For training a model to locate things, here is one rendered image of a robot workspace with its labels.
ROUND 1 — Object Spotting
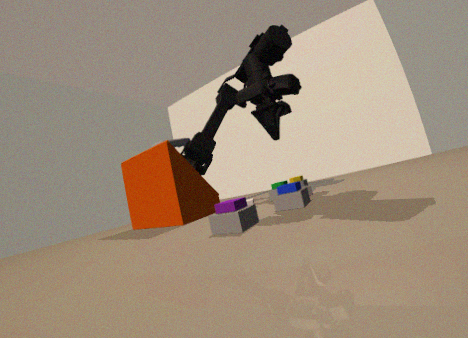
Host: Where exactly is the blue button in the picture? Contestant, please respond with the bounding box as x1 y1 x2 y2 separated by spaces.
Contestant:
273 182 310 212

